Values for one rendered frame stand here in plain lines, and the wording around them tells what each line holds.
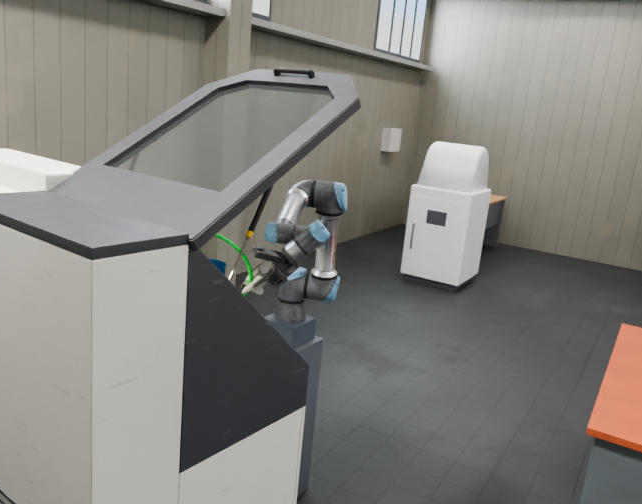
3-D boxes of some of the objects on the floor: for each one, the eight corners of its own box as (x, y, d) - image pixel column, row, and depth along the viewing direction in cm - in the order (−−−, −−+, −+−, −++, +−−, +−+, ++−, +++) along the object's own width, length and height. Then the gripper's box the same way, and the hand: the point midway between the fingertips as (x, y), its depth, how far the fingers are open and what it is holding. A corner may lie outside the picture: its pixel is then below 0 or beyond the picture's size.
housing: (170, 692, 192) (189, 233, 156) (89, 763, 170) (90, 247, 134) (-31, 494, 272) (-49, 161, 236) (-103, 525, 250) (-135, 163, 214)
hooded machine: (455, 293, 650) (478, 148, 613) (397, 279, 683) (415, 140, 646) (477, 279, 716) (498, 147, 679) (423, 266, 750) (441, 140, 712)
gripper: (302, 271, 208) (256, 309, 210) (295, 257, 217) (250, 294, 219) (287, 255, 204) (240, 295, 206) (281, 242, 213) (235, 280, 215)
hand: (243, 287), depth 211 cm, fingers closed
